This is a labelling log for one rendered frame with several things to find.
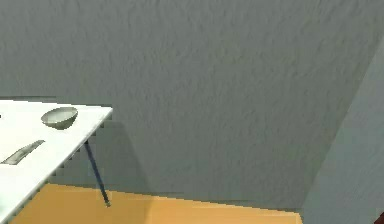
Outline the grey flat utensil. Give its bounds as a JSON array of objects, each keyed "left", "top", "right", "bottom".
[{"left": 0, "top": 139, "right": 46, "bottom": 166}]

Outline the grey-green bowl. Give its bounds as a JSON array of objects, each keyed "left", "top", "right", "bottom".
[{"left": 40, "top": 106, "right": 79, "bottom": 131}]

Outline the white table with dark legs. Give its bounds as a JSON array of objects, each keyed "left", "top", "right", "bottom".
[{"left": 0, "top": 99, "right": 114, "bottom": 224}]

